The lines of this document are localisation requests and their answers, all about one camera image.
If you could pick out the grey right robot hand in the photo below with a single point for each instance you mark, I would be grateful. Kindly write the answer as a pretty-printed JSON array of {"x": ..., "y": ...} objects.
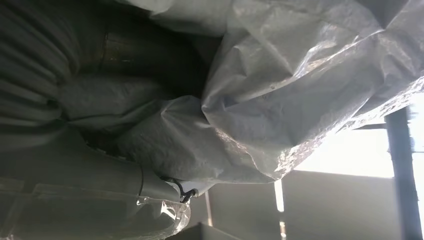
[{"x": 82, "y": 169}]

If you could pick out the clear plastic film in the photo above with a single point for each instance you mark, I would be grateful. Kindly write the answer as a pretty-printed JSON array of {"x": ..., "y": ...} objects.
[{"x": 99, "y": 215}]

